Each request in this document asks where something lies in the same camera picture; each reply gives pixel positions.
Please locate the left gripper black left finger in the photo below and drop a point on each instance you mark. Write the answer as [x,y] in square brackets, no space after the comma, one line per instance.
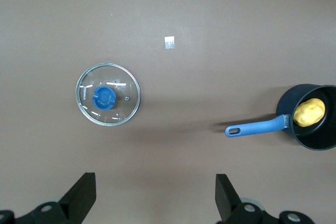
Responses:
[71,208]

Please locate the small clear tape piece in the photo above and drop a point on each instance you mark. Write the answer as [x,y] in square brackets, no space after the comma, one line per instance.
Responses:
[169,42]

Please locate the glass lid with blue knob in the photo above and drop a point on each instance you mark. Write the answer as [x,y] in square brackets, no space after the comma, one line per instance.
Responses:
[103,98]

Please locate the yellow potato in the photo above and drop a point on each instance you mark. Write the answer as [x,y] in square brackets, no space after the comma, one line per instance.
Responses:
[309,112]

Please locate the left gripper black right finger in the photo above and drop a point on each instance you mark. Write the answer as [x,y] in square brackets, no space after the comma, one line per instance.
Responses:
[236,212]

